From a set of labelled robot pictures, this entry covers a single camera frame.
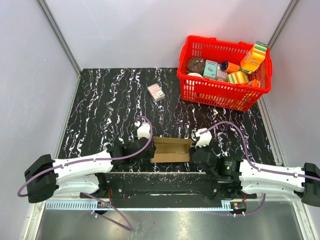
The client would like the brown cardboard box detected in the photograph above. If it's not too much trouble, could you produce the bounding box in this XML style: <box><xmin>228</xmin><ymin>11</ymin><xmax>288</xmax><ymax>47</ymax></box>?
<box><xmin>151</xmin><ymin>136</ymin><xmax>192</xmax><ymax>163</ymax></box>

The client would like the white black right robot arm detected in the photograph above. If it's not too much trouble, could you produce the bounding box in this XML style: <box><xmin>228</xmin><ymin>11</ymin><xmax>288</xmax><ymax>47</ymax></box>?
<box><xmin>191</xmin><ymin>147</ymin><xmax>320</xmax><ymax>207</ymax></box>

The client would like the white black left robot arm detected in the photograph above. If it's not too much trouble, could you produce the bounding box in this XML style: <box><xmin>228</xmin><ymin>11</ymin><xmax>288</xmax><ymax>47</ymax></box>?
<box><xmin>17</xmin><ymin>137</ymin><xmax>156</xmax><ymax>204</ymax></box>

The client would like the small grey card box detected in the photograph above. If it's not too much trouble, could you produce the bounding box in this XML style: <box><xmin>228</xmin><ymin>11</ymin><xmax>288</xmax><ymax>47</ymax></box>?
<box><xmin>147</xmin><ymin>83</ymin><xmax>166</xmax><ymax>103</ymax></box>

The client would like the pink grey small box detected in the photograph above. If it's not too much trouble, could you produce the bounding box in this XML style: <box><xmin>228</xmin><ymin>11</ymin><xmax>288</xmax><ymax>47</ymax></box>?
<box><xmin>215</xmin><ymin>64</ymin><xmax>228</xmax><ymax>82</ymax></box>

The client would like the teal small box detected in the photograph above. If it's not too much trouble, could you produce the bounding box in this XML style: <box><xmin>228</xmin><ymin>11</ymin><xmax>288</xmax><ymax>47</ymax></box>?
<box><xmin>202</xmin><ymin>59</ymin><xmax>218</xmax><ymax>80</ymax></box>

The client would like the red plastic shopping basket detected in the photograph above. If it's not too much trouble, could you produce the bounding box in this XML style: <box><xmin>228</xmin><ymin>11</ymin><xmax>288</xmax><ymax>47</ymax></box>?
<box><xmin>177</xmin><ymin>35</ymin><xmax>273</xmax><ymax>112</ymax></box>

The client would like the white round container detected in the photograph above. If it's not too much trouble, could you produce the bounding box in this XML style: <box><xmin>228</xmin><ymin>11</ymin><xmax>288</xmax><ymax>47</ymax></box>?
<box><xmin>187</xmin><ymin>72</ymin><xmax>203</xmax><ymax>78</ymax></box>

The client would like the yellow green striped sponge pack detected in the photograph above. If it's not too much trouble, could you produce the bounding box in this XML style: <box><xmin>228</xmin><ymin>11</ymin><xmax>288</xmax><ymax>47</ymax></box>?
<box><xmin>227</xmin><ymin>71</ymin><xmax>249</xmax><ymax>85</ymax></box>

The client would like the small orange packet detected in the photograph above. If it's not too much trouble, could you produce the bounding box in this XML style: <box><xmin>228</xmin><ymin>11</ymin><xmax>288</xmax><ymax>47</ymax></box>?
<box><xmin>247</xmin><ymin>79</ymin><xmax>261</xmax><ymax>88</ymax></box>

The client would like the brown round bread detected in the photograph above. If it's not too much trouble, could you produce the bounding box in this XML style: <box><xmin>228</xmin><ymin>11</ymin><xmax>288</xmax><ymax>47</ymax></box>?
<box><xmin>186</xmin><ymin>57</ymin><xmax>206</xmax><ymax>75</ymax></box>

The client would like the orange can with blue lid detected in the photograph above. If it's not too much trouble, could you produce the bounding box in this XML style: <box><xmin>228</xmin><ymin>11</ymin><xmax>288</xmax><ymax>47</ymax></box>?
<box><xmin>220</xmin><ymin>61</ymin><xmax>241</xmax><ymax>74</ymax></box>

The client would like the tall orange juice carton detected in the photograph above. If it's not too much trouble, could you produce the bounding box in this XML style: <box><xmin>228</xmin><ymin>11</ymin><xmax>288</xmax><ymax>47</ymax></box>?
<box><xmin>240</xmin><ymin>41</ymin><xmax>268</xmax><ymax>75</ymax></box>

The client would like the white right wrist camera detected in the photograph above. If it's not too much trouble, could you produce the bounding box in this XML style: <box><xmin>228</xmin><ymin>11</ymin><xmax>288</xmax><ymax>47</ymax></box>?
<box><xmin>195</xmin><ymin>128</ymin><xmax>212</xmax><ymax>148</ymax></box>

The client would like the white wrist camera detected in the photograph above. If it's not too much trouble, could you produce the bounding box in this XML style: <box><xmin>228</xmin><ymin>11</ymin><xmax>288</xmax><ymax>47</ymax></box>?
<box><xmin>195</xmin><ymin>128</ymin><xmax>212</xmax><ymax>148</ymax></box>
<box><xmin>134</xmin><ymin>121</ymin><xmax>151</xmax><ymax>139</ymax></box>

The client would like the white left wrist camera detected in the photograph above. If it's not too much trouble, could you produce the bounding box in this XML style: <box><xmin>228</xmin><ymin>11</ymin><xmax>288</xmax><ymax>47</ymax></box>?
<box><xmin>134</xmin><ymin>121</ymin><xmax>151</xmax><ymax>139</ymax></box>

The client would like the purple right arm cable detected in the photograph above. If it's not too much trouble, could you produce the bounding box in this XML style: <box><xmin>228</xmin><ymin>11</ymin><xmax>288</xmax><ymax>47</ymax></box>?
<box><xmin>199</xmin><ymin>121</ymin><xmax>320</xmax><ymax>217</ymax></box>

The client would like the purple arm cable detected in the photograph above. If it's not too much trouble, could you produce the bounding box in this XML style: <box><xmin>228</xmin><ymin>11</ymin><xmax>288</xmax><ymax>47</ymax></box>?
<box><xmin>16</xmin><ymin>115</ymin><xmax>154</xmax><ymax>231</ymax></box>
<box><xmin>199</xmin><ymin>121</ymin><xmax>320</xmax><ymax>217</ymax></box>

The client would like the aluminium front rail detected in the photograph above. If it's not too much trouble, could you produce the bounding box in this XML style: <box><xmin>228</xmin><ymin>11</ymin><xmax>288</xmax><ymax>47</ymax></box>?
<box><xmin>45</xmin><ymin>196</ymin><xmax>243</xmax><ymax>212</ymax></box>

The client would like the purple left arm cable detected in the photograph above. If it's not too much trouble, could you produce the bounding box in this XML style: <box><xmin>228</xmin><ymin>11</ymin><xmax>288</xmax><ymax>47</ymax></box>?
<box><xmin>16</xmin><ymin>115</ymin><xmax>154</xmax><ymax>231</ymax></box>

